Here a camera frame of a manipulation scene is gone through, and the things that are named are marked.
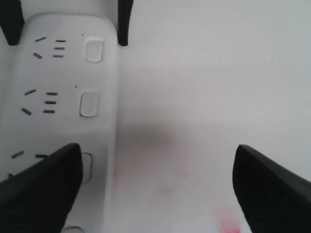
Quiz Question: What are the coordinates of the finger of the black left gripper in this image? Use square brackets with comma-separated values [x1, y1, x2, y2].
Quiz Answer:
[118, 0, 134, 46]
[0, 0, 24, 46]

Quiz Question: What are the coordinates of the white five-outlet power strip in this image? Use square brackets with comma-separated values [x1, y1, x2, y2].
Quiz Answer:
[0, 14, 119, 233]

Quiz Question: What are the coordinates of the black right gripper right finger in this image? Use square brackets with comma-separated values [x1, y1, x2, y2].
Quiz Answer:
[232, 145, 311, 233]

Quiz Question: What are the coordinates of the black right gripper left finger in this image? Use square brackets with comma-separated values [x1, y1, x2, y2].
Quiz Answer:
[0, 143, 83, 233]

